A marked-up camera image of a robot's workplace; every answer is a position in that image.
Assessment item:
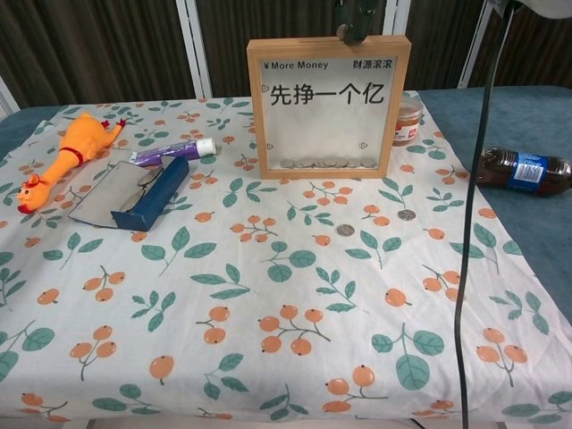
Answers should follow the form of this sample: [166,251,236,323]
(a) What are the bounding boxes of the floral print tablecloth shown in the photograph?
[0,90,572,424]

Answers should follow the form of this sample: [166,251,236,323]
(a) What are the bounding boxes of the white partition frame post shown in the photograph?
[175,0,215,98]
[379,0,411,40]
[458,0,492,89]
[0,74,21,118]

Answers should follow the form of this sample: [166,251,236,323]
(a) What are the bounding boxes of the thin-framed eyeglasses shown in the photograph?
[119,167,167,212]

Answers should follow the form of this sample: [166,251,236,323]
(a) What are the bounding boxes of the orange rubber chicken toy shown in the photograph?
[16,112,129,215]

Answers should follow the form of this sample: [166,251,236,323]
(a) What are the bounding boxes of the blue glasses case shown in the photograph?
[66,155,190,232]

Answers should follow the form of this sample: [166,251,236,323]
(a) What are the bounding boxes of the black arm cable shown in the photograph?
[454,0,515,429]

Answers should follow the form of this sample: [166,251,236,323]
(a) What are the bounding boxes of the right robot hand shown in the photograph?
[333,0,386,46]

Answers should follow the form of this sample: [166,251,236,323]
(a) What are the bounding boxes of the cola bottle with blue label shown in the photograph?
[474,146,572,198]

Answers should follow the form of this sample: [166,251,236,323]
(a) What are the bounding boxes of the purple toothpaste tube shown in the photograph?
[129,137,217,168]

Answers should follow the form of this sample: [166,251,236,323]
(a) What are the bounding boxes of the clear jar with orange contents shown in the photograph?
[391,92,425,147]

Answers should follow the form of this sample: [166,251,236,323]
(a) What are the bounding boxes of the wooden money box frame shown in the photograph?
[246,37,411,181]

